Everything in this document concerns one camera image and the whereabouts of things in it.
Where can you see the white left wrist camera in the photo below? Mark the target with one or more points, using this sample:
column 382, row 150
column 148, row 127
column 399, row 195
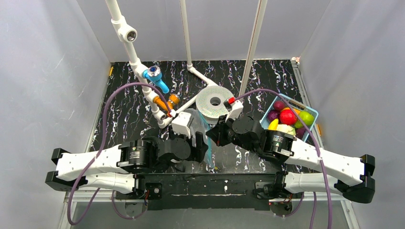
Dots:
column 181, row 124

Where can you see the purple onion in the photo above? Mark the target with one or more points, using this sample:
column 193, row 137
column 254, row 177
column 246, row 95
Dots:
column 272, row 115

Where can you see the blue tap valve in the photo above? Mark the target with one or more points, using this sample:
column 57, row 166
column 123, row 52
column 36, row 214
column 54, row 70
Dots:
column 154, row 74

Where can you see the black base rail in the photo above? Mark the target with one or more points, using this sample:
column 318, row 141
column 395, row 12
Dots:
column 204, row 191

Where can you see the orange fruit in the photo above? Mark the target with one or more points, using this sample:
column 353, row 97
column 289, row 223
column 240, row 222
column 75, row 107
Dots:
column 296, row 110

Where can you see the clear zip top bag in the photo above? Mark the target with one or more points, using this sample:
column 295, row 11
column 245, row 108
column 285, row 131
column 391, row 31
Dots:
column 201, row 143

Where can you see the green apple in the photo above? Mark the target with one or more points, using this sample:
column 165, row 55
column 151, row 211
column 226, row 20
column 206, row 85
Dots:
column 307, row 118

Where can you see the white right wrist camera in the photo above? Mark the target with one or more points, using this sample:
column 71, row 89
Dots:
column 234, row 108

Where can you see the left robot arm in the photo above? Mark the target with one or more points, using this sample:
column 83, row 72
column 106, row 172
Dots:
column 117, row 168

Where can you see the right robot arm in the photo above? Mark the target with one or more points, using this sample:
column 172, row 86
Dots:
column 350, row 177

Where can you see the red apple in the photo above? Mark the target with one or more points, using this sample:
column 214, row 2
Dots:
column 287, row 117

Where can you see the yellow banana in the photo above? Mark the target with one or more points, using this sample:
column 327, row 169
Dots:
column 273, row 124

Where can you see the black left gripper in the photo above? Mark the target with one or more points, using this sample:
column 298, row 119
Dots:
column 200, row 146

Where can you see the orange tap valve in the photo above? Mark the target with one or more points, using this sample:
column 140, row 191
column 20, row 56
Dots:
column 172, row 101

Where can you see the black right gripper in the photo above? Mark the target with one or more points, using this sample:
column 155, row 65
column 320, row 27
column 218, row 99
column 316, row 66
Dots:
column 217, row 132

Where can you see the white filament spool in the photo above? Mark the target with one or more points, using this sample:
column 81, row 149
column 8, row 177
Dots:
column 210, row 103

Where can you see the light blue plastic basket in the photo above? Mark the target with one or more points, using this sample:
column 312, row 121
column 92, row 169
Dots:
column 301, row 133

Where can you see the dark red plum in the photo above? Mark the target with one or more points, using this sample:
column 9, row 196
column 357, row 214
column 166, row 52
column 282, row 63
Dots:
column 279, row 105

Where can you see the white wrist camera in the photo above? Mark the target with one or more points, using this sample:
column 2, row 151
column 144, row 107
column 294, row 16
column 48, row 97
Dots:
column 181, row 124
column 234, row 108

